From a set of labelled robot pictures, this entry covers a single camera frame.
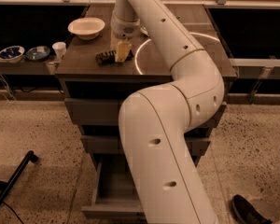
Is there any white bowl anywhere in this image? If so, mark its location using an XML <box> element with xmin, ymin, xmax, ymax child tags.
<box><xmin>67</xmin><ymin>18</ymin><xmax>105</xmax><ymax>40</ymax></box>

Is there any grey bottom drawer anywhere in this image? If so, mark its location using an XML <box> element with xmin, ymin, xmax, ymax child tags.
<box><xmin>82</xmin><ymin>154</ymin><xmax>146</xmax><ymax>221</ymax></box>

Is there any dark chocolate rxbar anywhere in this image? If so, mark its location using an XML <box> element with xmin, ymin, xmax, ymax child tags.
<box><xmin>95</xmin><ymin>50</ymin><xmax>120</xmax><ymax>65</ymax></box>

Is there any grey drawer cabinet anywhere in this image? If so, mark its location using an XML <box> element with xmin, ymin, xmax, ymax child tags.
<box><xmin>54</xmin><ymin>3</ymin><xmax>238</xmax><ymax>170</ymax></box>

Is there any black chair leg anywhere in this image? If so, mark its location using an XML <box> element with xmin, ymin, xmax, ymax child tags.
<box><xmin>0</xmin><ymin>150</ymin><xmax>38</xmax><ymax>206</ymax></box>

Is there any blue patterned bowl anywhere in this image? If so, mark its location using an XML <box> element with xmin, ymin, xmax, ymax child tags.
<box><xmin>0</xmin><ymin>46</ymin><xmax>25</xmax><ymax>63</ymax></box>

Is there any black shoe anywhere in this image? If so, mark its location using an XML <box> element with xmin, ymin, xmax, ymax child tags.
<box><xmin>231</xmin><ymin>194</ymin><xmax>273</xmax><ymax>224</ymax></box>

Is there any white paper cup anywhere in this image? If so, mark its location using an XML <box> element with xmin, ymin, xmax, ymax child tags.
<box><xmin>52</xmin><ymin>42</ymin><xmax>66</xmax><ymax>60</ymax></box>

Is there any green snack bag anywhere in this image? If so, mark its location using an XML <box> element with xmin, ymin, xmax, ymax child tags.
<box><xmin>140</xmin><ymin>26</ymin><xmax>149</xmax><ymax>37</ymax></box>

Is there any grey middle drawer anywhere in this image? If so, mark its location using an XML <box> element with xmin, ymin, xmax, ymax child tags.
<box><xmin>81</xmin><ymin>135</ymin><xmax>210</xmax><ymax>156</ymax></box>

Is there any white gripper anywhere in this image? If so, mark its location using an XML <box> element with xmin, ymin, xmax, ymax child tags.
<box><xmin>110</xmin><ymin>12</ymin><xmax>140</xmax><ymax>63</ymax></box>

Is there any white cable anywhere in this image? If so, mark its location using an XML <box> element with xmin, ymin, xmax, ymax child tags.
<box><xmin>0</xmin><ymin>59</ymin><xmax>17</xmax><ymax>104</ymax></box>

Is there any dark blue bowl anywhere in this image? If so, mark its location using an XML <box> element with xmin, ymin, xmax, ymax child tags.
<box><xmin>26</xmin><ymin>46</ymin><xmax>50</xmax><ymax>62</ymax></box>

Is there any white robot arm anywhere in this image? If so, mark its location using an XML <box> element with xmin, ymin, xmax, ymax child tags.
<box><xmin>111</xmin><ymin>0</ymin><xmax>224</xmax><ymax>224</ymax></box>

